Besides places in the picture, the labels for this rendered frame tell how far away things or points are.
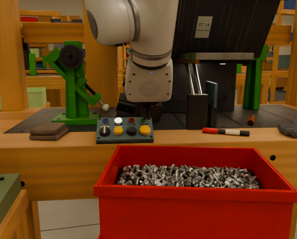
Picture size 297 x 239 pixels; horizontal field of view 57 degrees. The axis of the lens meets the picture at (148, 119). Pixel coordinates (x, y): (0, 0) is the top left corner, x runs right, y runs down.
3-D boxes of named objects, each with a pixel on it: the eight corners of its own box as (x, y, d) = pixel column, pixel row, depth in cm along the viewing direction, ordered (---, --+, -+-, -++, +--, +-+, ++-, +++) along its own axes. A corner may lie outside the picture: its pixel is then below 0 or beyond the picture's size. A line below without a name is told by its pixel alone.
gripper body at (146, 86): (125, 64, 52) (125, 106, 60) (178, 64, 53) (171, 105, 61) (124, 42, 57) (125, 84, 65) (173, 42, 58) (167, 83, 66)
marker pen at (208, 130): (248, 135, 79) (249, 130, 78) (249, 137, 77) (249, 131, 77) (202, 132, 83) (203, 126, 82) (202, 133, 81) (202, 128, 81)
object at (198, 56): (253, 64, 75) (254, 52, 74) (194, 64, 73) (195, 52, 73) (209, 62, 113) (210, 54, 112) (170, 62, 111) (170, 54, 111)
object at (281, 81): (283, 87, 1061) (286, 68, 1044) (300, 90, 984) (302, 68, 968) (256, 88, 1032) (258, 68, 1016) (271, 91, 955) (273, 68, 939)
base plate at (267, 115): (349, 131, 91) (350, 124, 91) (3, 139, 82) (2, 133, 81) (279, 108, 132) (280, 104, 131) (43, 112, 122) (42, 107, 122)
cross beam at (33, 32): (290, 43, 139) (292, 25, 137) (23, 42, 128) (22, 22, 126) (284, 44, 144) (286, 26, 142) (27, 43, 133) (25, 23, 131)
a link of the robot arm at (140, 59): (127, 56, 50) (127, 69, 53) (175, 56, 51) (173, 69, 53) (126, 32, 56) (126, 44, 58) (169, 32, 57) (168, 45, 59)
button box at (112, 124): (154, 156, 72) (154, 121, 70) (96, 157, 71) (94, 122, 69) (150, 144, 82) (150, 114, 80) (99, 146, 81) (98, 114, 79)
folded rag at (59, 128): (44, 131, 84) (43, 121, 83) (70, 131, 83) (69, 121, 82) (28, 140, 74) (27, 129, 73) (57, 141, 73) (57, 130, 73)
